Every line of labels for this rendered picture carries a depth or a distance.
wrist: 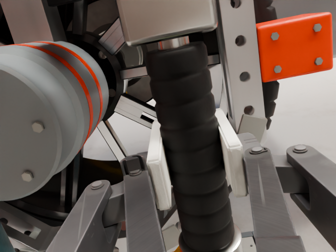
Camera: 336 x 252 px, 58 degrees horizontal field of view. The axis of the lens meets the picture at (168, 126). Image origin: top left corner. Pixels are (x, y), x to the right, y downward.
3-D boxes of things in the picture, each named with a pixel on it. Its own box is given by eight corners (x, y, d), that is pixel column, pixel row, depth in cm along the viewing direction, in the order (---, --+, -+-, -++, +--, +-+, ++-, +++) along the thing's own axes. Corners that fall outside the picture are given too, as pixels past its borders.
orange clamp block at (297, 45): (247, 74, 45) (308, 62, 45) (262, 84, 38) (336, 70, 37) (242, 26, 43) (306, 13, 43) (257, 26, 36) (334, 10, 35)
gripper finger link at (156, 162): (171, 209, 16) (157, 212, 16) (170, 155, 23) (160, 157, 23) (160, 159, 15) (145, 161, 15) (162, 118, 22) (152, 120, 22)
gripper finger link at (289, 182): (251, 173, 14) (320, 162, 13) (231, 134, 18) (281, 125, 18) (255, 202, 14) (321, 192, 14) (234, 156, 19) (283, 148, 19)
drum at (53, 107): (123, 122, 47) (99, 29, 43) (87, 196, 27) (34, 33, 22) (37, 139, 48) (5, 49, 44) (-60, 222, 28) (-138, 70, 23)
